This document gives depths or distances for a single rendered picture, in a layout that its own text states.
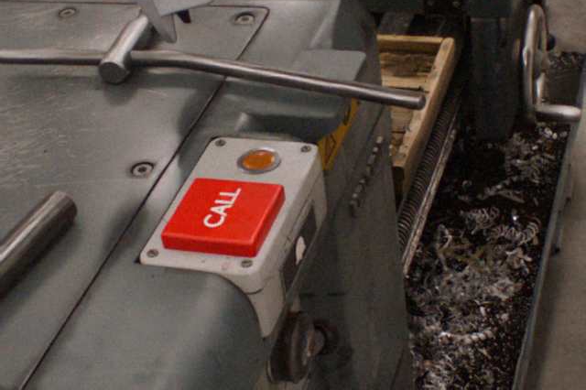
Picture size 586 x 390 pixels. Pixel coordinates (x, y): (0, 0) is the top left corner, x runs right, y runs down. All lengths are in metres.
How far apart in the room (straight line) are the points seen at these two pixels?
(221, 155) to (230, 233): 0.10
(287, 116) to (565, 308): 1.75
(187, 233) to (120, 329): 0.08
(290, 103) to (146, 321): 0.23
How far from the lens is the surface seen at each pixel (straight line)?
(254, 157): 0.78
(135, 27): 0.93
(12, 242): 0.73
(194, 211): 0.73
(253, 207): 0.72
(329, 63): 0.88
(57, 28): 1.00
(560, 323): 2.49
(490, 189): 1.94
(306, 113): 0.82
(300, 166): 0.77
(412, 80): 1.56
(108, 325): 0.68
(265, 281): 0.71
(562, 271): 2.61
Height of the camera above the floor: 1.69
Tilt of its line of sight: 35 degrees down
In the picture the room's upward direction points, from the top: 9 degrees counter-clockwise
